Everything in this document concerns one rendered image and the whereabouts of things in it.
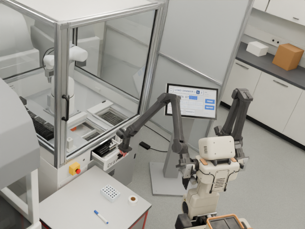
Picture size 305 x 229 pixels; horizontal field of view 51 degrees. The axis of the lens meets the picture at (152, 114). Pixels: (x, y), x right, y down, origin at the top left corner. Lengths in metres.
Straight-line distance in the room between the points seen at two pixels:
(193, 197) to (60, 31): 1.44
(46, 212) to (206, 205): 1.13
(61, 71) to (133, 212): 1.11
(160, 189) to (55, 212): 1.53
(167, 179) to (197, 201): 1.34
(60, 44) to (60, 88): 0.28
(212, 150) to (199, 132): 2.01
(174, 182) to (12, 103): 2.43
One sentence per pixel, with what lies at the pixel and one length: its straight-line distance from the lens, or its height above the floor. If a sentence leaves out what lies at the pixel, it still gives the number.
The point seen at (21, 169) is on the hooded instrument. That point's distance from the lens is 1.71.
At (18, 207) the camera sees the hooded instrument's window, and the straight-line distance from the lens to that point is 1.91.
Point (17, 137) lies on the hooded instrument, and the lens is 1.63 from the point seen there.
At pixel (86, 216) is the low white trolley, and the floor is 0.76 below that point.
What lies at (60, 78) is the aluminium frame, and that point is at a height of 1.66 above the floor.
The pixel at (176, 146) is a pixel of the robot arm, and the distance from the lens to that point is 2.19.
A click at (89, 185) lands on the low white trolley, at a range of 2.53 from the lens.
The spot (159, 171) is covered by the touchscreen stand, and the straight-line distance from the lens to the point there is 3.78.
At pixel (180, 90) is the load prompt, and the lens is 3.10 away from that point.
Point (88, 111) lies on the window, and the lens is 2.32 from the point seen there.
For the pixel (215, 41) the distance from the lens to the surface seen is 3.68.
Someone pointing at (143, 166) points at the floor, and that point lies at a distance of 3.86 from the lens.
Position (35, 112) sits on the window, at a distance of 2.33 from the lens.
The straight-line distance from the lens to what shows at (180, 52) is 3.97.
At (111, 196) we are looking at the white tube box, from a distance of 2.42.
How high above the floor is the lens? 2.61
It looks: 33 degrees down
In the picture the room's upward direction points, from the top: 12 degrees clockwise
